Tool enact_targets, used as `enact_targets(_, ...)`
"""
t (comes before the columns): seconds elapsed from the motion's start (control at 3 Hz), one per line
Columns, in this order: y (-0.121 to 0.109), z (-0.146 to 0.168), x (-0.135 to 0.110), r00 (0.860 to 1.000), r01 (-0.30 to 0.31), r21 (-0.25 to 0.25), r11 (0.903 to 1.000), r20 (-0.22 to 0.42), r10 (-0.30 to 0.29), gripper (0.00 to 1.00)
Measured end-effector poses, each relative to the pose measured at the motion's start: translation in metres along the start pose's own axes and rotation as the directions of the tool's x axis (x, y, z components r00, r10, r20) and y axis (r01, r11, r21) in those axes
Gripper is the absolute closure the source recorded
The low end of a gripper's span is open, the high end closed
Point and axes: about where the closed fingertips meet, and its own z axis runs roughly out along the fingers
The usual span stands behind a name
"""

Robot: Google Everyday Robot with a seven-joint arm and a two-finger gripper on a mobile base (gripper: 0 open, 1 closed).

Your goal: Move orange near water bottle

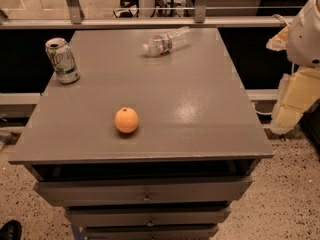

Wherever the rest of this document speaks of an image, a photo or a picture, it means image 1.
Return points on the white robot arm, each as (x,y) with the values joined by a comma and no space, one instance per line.
(303,39)

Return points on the grey drawer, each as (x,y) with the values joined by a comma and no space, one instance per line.
(151,216)
(163,232)
(143,191)

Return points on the middle grey drawer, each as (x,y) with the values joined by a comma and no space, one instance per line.
(151,216)

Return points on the bottom grey drawer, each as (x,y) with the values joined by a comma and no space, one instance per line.
(163,232)

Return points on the black shoe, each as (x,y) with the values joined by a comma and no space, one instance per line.
(11,230)

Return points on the white green soda can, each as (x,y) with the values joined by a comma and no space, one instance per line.
(61,57)

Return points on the clear plastic water bottle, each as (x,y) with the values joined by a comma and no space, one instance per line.
(167,42)

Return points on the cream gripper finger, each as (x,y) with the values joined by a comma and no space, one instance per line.
(279,41)
(296,94)

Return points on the orange fruit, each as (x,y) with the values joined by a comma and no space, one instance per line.
(126,120)

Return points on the top grey drawer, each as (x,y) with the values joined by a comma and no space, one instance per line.
(143,191)

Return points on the grey drawer cabinet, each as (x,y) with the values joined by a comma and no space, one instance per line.
(195,117)

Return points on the grey metal railing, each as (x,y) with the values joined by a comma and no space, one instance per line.
(103,14)

